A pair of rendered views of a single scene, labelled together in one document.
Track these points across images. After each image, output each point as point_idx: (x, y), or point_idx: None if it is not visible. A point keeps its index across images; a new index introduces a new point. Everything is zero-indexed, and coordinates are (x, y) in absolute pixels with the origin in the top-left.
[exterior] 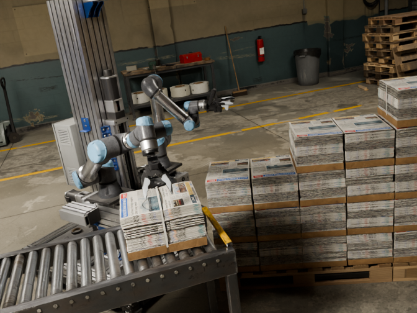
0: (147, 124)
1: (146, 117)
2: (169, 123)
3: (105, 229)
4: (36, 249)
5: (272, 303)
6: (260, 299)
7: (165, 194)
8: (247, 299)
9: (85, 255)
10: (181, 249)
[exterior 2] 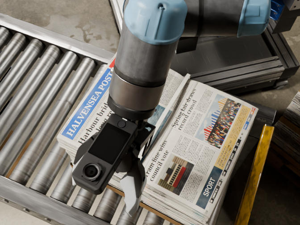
0: (149, 38)
1: (155, 11)
2: (261, 14)
3: (108, 54)
4: (8, 28)
5: (293, 222)
6: (287, 204)
7: (181, 120)
8: (273, 191)
9: (43, 97)
10: (153, 212)
